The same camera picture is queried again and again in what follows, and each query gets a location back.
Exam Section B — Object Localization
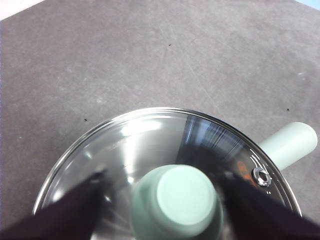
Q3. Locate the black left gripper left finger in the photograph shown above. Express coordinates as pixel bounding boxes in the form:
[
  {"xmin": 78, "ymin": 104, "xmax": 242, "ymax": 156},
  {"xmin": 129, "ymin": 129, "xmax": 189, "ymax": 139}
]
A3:
[{"xmin": 0, "ymin": 171, "xmax": 109, "ymax": 240}]

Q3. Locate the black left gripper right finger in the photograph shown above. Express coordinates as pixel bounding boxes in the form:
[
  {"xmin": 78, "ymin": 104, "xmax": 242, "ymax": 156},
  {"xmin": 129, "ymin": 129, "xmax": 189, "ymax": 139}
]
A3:
[{"xmin": 221, "ymin": 173, "xmax": 320, "ymax": 240}]

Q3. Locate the glass lid with green knob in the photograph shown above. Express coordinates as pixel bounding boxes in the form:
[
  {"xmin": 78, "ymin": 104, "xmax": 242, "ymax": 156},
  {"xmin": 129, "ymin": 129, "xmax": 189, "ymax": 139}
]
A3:
[{"xmin": 32, "ymin": 107, "xmax": 304, "ymax": 240}]

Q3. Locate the mint green handled pot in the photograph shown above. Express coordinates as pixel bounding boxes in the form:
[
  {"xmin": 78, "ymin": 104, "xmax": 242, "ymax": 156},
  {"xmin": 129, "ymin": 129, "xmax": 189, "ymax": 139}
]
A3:
[{"xmin": 258, "ymin": 121, "xmax": 319, "ymax": 173}]

